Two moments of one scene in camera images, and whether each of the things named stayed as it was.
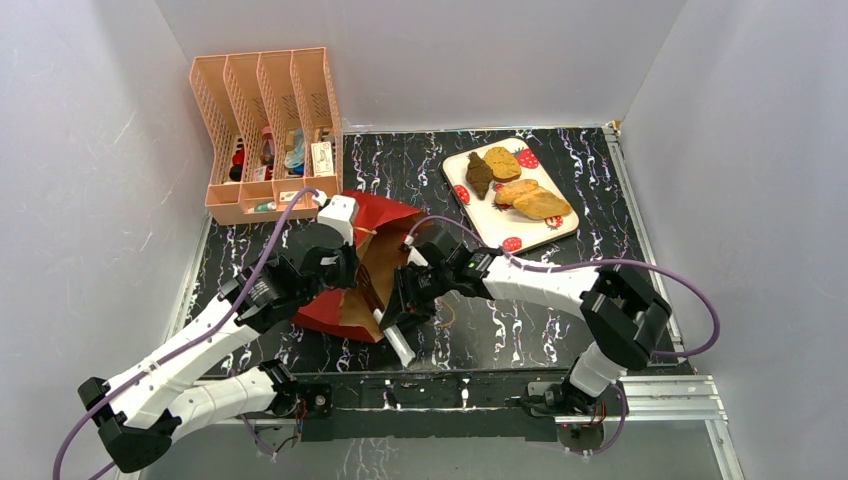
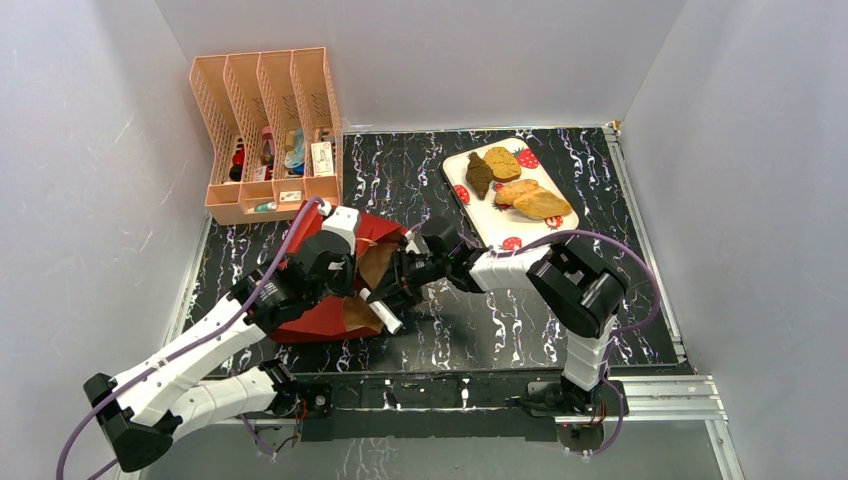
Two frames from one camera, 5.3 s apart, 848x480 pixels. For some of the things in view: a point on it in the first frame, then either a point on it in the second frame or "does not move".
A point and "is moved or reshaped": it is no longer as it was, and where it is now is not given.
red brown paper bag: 382,229 is moved or reshaped
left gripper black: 348,278 does not move
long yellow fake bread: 506,194 does not move
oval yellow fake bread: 542,204 does not move
